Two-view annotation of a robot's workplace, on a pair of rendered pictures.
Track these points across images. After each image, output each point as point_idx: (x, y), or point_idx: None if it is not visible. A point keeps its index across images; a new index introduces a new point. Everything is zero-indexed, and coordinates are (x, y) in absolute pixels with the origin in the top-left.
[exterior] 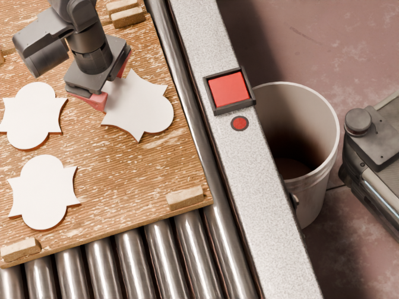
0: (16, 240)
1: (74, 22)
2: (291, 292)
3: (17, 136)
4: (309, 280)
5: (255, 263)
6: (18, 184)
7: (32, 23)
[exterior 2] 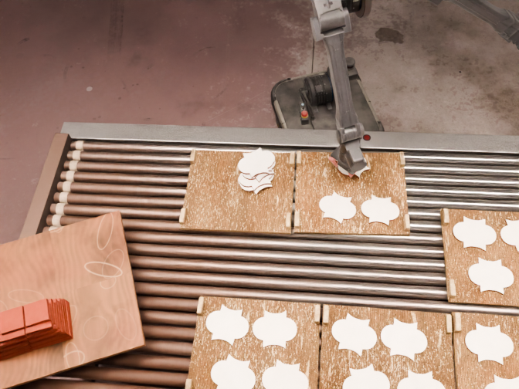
0: (399, 225)
1: (362, 134)
2: (446, 142)
3: (347, 214)
4: (443, 135)
5: (431, 149)
6: (373, 218)
7: (351, 152)
